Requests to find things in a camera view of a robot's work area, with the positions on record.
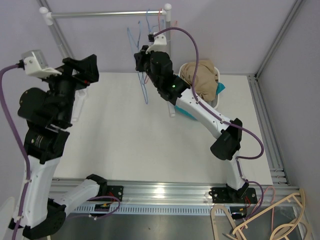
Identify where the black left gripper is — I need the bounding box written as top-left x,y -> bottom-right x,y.
40,54 -> 99,125

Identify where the beige tank top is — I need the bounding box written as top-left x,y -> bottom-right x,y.
180,58 -> 218,101

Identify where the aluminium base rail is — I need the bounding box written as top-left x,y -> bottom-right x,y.
49,178 -> 299,215

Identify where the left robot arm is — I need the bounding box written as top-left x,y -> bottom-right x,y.
9,50 -> 108,240

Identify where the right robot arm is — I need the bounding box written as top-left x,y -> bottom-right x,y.
134,45 -> 249,204

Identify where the pink wire hanger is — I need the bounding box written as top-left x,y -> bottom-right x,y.
143,9 -> 179,85

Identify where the light blue hanger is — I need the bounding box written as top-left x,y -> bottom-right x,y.
141,9 -> 166,85
127,20 -> 149,105

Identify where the beige wooden hangers pile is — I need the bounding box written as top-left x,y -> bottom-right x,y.
210,188 -> 313,240

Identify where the metal clothes rack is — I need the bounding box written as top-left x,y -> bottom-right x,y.
38,2 -> 177,123

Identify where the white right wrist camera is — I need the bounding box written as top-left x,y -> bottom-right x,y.
146,33 -> 167,54

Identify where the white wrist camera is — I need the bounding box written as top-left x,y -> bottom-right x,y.
146,33 -> 167,54
21,49 -> 62,79

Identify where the white perforated plastic basket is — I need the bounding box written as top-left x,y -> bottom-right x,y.
178,62 -> 221,110

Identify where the teal t shirt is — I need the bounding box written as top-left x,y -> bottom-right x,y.
174,82 -> 226,121

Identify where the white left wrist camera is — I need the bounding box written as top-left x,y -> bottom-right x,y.
21,49 -> 62,79

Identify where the aluminium corner frame post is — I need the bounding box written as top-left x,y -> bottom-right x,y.
254,0 -> 307,78

